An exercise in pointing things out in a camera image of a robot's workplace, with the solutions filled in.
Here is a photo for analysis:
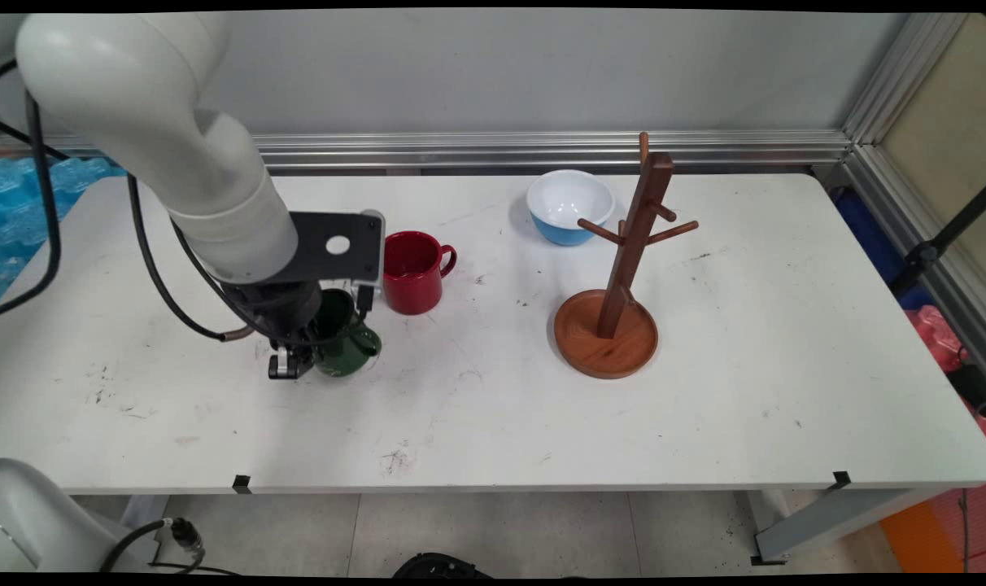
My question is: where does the black round object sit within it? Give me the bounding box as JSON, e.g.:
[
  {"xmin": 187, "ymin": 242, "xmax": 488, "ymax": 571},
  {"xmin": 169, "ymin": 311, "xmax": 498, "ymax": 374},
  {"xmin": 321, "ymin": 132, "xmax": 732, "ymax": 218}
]
[{"xmin": 390, "ymin": 552, "xmax": 495, "ymax": 579}]

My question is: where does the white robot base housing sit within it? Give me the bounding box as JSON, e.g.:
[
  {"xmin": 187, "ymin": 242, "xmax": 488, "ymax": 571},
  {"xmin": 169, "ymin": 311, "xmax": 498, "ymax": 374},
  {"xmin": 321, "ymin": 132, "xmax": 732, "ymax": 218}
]
[{"xmin": 0, "ymin": 458, "xmax": 140, "ymax": 574}]

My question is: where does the brown wooden mug tree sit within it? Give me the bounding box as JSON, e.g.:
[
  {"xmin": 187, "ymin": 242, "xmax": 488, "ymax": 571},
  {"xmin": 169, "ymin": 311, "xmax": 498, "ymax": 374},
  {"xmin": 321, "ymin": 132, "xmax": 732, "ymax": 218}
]
[{"xmin": 553, "ymin": 131, "xmax": 700, "ymax": 381}]

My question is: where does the blue plastic crate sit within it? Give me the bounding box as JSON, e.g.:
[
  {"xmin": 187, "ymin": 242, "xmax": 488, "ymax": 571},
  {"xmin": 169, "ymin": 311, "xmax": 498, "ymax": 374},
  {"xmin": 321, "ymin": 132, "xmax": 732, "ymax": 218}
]
[{"xmin": 831, "ymin": 189, "xmax": 935, "ymax": 312}]

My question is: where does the black gripper cable brass plug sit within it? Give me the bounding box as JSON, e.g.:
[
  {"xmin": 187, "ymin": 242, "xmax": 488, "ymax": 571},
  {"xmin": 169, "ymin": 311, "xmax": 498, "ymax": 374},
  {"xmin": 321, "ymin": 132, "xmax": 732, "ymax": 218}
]
[{"xmin": 125, "ymin": 173, "xmax": 255, "ymax": 343}]

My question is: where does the red enamel mug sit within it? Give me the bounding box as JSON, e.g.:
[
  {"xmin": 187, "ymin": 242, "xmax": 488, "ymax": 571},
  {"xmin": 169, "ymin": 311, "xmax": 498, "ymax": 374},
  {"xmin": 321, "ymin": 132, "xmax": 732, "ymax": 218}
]
[{"xmin": 382, "ymin": 230, "xmax": 459, "ymax": 317}]

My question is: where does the blue bowl white inside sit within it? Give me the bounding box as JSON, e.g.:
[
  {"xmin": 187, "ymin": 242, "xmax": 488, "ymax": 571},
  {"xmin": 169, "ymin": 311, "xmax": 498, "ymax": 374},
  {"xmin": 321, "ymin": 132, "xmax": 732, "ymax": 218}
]
[{"xmin": 526, "ymin": 168, "xmax": 617, "ymax": 247}]

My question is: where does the black base cable with connector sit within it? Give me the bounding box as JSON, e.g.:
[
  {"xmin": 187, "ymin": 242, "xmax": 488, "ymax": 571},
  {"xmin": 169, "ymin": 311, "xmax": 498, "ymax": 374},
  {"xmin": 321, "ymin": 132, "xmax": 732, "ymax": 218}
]
[{"xmin": 98, "ymin": 516, "xmax": 242, "ymax": 577}]

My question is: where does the blue bubble wrap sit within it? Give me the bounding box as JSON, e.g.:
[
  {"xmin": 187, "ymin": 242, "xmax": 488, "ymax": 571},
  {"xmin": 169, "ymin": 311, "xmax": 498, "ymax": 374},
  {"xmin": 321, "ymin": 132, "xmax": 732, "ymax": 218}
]
[{"xmin": 0, "ymin": 156, "xmax": 129, "ymax": 299}]

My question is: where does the pink plastic bag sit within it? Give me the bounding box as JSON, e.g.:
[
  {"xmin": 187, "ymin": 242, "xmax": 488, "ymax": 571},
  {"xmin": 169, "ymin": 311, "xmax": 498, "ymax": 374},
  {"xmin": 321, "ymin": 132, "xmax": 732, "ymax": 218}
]
[{"xmin": 904, "ymin": 304, "xmax": 986, "ymax": 442}]

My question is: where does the green enamel mug white print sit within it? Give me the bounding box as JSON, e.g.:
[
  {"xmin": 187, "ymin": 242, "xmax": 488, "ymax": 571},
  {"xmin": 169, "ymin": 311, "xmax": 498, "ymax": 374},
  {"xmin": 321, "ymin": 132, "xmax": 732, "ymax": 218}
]
[{"xmin": 309, "ymin": 288, "xmax": 383, "ymax": 380}]

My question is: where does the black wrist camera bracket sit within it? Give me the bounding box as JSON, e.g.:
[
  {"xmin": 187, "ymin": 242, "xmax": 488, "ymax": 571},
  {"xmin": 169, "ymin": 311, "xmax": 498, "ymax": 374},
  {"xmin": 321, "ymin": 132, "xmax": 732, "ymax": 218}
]
[{"xmin": 288, "ymin": 209, "xmax": 386, "ymax": 316}]

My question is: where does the orange box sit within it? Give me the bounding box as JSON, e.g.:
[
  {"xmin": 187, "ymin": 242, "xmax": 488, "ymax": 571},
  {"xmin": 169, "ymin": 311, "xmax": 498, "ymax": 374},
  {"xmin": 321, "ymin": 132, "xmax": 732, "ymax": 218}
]
[{"xmin": 879, "ymin": 483, "xmax": 986, "ymax": 574}]

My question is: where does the grey table leg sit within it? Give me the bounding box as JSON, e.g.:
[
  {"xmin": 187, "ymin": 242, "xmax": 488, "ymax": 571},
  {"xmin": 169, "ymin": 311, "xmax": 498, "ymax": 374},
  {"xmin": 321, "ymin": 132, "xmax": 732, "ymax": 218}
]
[{"xmin": 744, "ymin": 487, "xmax": 953, "ymax": 566}]

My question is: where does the thin black cable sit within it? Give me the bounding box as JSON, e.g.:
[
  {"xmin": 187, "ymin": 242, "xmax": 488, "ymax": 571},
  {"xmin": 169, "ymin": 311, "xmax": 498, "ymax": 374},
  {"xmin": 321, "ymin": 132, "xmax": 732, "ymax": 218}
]
[{"xmin": 0, "ymin": 120, "xmax": 72, "ymax": 161}]

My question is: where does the aluminium frame rail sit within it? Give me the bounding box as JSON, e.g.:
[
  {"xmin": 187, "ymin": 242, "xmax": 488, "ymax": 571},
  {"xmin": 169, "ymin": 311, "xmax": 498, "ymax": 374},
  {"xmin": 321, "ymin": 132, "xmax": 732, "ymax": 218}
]
[{"xmin": 0, "ymin": 128, "xmax": 857, "ymax": 177}]

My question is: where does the aluminium frame post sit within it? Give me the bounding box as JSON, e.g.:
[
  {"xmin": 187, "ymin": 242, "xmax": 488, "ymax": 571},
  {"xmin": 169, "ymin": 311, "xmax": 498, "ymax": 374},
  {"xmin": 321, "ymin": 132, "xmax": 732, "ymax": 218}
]
[{"xmin": 841, "ymin": 12, "xmax": 986, "ymax": 377}]

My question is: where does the black tripod leg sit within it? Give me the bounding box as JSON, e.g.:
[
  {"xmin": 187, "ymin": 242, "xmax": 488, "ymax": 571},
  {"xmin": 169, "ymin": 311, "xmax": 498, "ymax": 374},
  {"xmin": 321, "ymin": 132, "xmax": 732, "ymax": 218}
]
[{"xmin": 889, "ymin": 183, "xmax": 986, "ymax": 299}]

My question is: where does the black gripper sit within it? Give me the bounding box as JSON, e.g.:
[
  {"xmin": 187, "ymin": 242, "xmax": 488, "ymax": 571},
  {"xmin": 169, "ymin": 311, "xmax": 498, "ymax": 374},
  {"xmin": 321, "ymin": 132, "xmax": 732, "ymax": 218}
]
[{"xmin": 219, "ymin": 280, "xmax": 325, "ymax": 382}]

